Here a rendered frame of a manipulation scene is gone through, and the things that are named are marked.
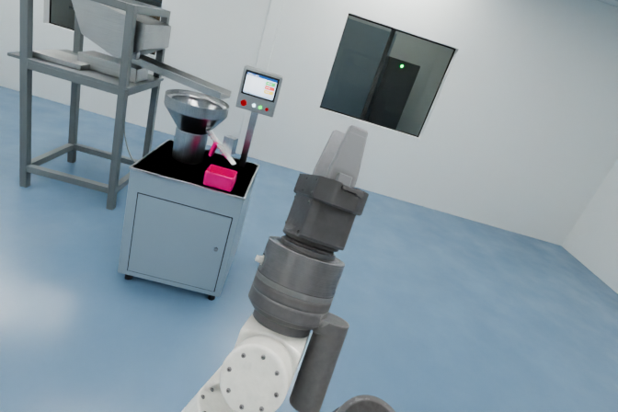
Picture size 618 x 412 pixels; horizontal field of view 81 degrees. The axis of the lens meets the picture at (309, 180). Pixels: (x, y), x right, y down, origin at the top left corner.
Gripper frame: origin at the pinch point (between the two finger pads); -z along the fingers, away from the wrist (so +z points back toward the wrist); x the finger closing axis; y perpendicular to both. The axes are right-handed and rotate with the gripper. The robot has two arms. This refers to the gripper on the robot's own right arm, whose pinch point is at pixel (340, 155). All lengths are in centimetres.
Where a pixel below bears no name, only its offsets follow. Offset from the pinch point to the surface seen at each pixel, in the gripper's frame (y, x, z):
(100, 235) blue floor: 68, -239, 79
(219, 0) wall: 72, -390, -168
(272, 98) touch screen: -5, -178, -42
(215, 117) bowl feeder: 22, -172, -19
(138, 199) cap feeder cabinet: 45, -176, 38
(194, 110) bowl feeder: 33, -168, -17
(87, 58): 121, -254, -34
